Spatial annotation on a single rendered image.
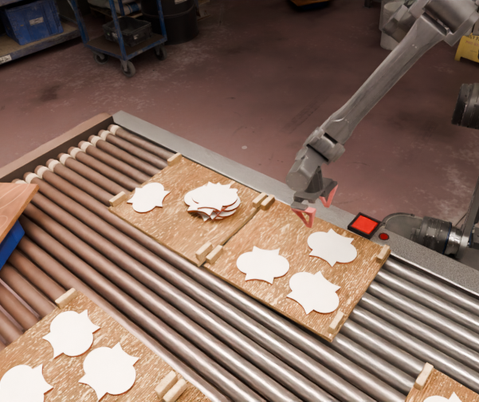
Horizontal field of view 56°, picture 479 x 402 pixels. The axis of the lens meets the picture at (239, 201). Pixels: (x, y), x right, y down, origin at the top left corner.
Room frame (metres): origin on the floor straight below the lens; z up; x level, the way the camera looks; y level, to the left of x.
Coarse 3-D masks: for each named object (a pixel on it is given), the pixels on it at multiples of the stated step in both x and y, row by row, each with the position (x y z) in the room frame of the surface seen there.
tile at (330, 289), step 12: (300, 276) 0.77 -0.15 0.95; (312, 276) 0.77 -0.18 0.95; (300, 288) 0.73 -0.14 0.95; (312, 288) 0.73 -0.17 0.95; (324, 288) 0.73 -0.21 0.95; (336, 288) 0.72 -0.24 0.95; (300, 300) 0.70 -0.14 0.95; (312, 300) 0.69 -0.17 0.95; (324, 300) 0.69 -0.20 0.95; (336, 300) 0.69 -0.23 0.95; (324, 312) 0.65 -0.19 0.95
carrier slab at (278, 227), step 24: (264, 216) 1.03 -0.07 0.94; (288, 216) 1.02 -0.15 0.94; (240, 240) 0.93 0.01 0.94; (264, 240) 0.93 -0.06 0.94; (288, 240) 0.92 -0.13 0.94; (360, 240) 0.89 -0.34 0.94; (216, 264) 0.85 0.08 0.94; (312, 264) 0.82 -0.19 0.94; (336, 264) 0.81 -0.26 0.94; (360, 264) 0.80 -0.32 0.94; (240, 288) 0.76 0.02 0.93; (264, 288) 0.75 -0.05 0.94; (288, 288) 0.74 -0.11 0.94; (360, 288) 0.72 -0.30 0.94; (288, 312) 0.67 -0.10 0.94; (312, 312) 0.66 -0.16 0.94; (336, 312) 0.66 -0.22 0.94
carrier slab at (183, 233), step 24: (168, 168) 1.32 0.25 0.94; (192, 168) 1.31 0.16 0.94; (240, 192) 1.15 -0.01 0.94; (120, 216) 1.09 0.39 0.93; (144, 216) 1.08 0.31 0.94; (168, 216) 1.07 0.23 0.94; (192, 216) 1.06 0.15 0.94; (240, 216) 1.04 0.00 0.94; (168, 240) 0.96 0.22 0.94; (192, 240) 0.95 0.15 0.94; (216, 240) 0.94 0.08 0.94
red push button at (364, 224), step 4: (360, 216) 1.00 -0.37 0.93; (356, 220) 0.98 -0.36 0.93; (360, 220) 0.98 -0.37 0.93; (364, 220) 0.98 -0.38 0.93; (368, 220) 0.98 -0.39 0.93; (352, 224) 0.97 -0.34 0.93; (356, 224) 0.97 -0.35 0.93; (360, 224) 0.96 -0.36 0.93; (364, 224) 0.96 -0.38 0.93; (368, 224) 0.96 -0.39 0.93; (372, 224) 0.96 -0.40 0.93; (376, 224) 0.96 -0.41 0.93; (356, 228) 0.95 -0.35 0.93; (360, 228) 0.95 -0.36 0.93; (364, 228) 0.95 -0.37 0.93; (368, 228) 0.94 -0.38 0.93; (372, 228) 0.94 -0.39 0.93; (368, 232) 0.93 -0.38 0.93
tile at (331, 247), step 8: (320, 232) 0.93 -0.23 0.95; (328, 232) 0.93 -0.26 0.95; (312, 240) 0.90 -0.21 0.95; (320, 240) 0.90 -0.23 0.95; (328, 240) 0.89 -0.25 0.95; (336, 240) 0.89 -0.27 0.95; (344, 240) 0.89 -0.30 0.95; (352, 240) 0.89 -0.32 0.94; (312, 248) 0.87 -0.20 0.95; (320, 248) 0.87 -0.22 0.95; (328, 248) 0.86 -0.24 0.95; (336, 248) 0.86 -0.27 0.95; (344, 248) 0.86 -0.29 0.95; (352, 248) 0.86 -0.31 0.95; (312, 256) 0.84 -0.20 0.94; (320, 256) 0.84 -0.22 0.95; (328, 256) 0.83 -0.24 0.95; (336, 256) 0.83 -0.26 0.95; (344, 256) 0.83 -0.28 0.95; (352, 256) 0.83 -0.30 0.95; (328, 264) 0.81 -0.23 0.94
